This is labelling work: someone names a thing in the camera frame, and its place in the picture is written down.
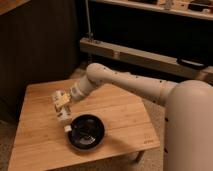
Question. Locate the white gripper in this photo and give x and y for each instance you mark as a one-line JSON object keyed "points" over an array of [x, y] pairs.
{"points": [[60, 99]]}

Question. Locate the white plastic bottle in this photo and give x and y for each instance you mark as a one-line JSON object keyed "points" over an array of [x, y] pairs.
{"points": [[64, 117]]}

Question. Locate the metal pole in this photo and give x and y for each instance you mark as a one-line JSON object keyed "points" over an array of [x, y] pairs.
{"points": [[90, 34]]}

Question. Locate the wooden shelf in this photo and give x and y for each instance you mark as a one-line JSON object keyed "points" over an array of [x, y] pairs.
{"points": [[156, 8]]}

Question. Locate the black ceramic bowl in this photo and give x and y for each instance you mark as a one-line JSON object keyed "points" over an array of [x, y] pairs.
{"points": [[87, 131]]}

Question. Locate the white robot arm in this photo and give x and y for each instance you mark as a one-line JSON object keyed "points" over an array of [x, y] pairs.
{"points": [[188, 106]]}

